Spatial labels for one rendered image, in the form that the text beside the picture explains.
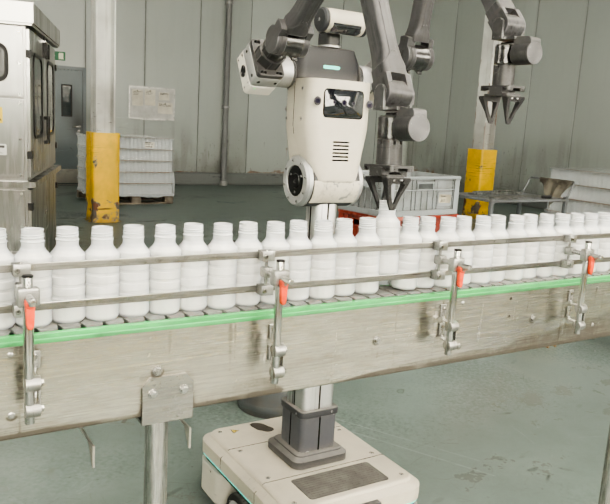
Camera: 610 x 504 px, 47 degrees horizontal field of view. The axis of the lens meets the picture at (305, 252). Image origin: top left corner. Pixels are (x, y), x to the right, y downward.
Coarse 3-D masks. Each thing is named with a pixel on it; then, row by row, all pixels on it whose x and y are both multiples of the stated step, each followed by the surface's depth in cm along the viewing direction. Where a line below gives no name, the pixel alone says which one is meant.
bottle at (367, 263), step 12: (360, 228) 153; (372, 228) 152; (360, 240) 152; (372, 240) 152; (360, 252) 152; (372, 252) 152; (360, 264) 153; (372, 264) 153; (360, 276) 153; (360, 288) 154; (372, 288) 154
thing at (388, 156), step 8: (384, 144) 153; (392, 144) 152; (400, 144) 154; (376, 152) 155; (384, 152) 153; (392, 152) 153; (400, 152) 154; (376, 160) 155; (384, 160) 153; (392, 160) 153; (400, 160) 154; (368, 168) 158; (384, 168) 153; (392, 168) 150; (408, 168) 152
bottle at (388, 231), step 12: (384, 204) 156; (384, 216) 156; (384, 228) 155; (396, 228) 156; (384, 240) 155; (396, 240) 156; (384, 252) 156; (396, 252) 157; (384, 264) 156; (396, 264) 157
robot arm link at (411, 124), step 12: (384, 96) 150; (384, 108) 151; (396, 108) 149; (408, 108) 146; (396, 120) 149; (408, 120) 145; (420, 120) 146; (396, 132) 149; (408, 132) 145; (420, 132) 147
